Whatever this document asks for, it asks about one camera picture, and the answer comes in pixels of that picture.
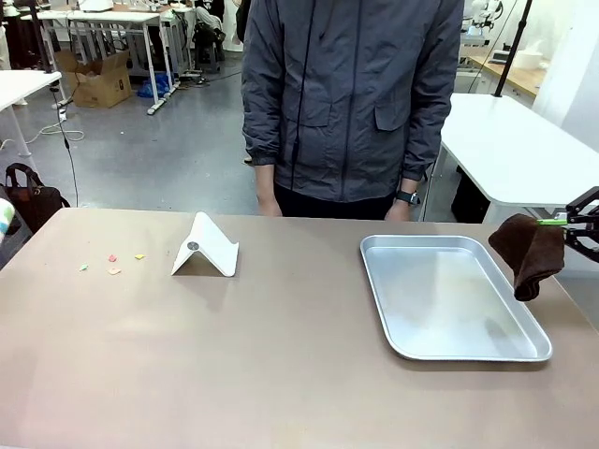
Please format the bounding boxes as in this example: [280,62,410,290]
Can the dark brown towel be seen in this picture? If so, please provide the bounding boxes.
[487,212,567,303]

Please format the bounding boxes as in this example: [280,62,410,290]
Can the person's left hand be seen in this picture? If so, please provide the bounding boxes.
[383,200,414,223]

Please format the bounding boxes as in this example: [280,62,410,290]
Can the person's right hand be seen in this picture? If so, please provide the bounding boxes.
[256,186,285,218]

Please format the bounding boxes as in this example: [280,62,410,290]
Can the large white table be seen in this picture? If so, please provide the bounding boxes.
[438,92,599,226]

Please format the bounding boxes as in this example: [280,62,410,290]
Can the silver metal tray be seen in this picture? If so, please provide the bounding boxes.
[358,234,554,363]

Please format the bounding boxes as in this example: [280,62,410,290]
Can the wooden top desk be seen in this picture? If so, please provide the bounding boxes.
[467,52,540,99]

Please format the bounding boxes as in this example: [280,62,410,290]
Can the white tissue pack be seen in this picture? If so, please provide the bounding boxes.
[514,40,548,72]

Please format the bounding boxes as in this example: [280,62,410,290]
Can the black slanted pole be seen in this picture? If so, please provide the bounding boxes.
[494,0,534,98]

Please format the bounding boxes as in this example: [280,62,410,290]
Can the black wrist watch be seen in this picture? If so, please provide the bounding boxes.
[394,188,422,208]

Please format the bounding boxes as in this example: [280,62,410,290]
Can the white lab equipment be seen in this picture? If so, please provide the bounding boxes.
[460,0,505,48]

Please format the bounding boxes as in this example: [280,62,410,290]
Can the black trousers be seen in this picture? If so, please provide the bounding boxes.
[272,182,397,222]

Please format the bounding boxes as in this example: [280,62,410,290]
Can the person in grey jacket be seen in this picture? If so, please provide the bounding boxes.
[241,0,466,204]

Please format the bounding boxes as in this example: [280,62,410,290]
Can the white folding stand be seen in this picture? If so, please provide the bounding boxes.
[169,210,241,279]

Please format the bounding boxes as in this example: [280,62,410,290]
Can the seated person in dark clothes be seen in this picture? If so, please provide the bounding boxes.
[193,3,226,48]

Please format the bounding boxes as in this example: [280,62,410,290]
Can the blue plastic bag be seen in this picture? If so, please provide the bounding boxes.
[137,73,170,100]

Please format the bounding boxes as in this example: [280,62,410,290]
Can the open cardboard box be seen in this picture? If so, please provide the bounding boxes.
[53,49,134,109]

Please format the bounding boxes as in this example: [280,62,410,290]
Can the long white desk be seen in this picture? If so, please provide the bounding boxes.
[36,7,183,117]

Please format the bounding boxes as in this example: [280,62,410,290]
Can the dark brown handbag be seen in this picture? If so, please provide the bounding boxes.
[3,162,72,235]

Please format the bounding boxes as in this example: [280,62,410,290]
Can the black upright pole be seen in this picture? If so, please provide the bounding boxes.
[27,0,53,76]

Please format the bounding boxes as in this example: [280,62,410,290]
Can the small white table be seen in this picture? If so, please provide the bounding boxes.
[0,69,65,158]

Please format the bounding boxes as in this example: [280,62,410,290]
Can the black floor cable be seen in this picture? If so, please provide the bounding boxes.
[48,86,81,208]

